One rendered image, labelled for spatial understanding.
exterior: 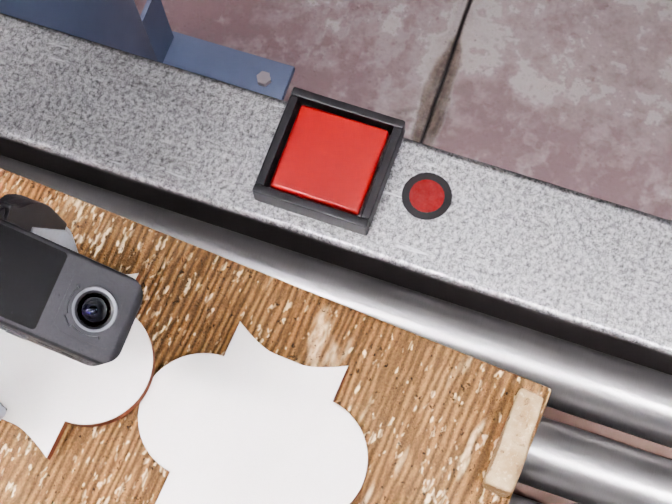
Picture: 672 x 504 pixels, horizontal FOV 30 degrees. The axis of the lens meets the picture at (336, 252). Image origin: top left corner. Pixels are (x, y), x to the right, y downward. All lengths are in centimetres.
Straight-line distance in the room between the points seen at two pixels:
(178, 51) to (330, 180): 111
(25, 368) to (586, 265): 34
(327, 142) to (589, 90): 109
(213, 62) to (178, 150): 105
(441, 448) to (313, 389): 8
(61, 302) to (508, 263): 30
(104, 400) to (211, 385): 6
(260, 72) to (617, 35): 53
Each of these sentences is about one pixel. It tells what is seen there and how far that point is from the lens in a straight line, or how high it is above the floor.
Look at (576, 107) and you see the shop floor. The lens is 185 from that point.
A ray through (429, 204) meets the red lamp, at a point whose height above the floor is 92.
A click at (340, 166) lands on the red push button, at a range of 79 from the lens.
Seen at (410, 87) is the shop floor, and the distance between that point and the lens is 184.
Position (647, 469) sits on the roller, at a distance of 76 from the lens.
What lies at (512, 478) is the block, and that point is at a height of 96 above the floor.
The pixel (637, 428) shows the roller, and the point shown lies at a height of 91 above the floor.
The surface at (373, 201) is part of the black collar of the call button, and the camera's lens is 78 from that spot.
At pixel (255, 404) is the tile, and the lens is 73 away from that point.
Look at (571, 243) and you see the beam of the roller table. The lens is 79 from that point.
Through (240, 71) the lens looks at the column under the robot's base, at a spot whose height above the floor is 1.
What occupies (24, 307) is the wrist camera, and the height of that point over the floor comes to 110.
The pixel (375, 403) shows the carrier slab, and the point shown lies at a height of 94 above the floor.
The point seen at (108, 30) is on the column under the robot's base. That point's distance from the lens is 143.
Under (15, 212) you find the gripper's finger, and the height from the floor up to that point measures 107.
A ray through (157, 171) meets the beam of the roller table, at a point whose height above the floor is 91.
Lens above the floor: 166
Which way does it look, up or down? 71 degrees down
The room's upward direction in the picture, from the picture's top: 8 degrees counter-clockwise
